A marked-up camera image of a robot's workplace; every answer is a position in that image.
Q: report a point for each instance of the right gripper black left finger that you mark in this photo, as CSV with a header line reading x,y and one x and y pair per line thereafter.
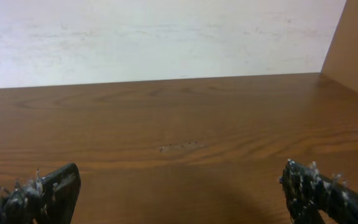
x,y
50,199

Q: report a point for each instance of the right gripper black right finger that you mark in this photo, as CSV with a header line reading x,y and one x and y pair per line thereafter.
x,y
307,193

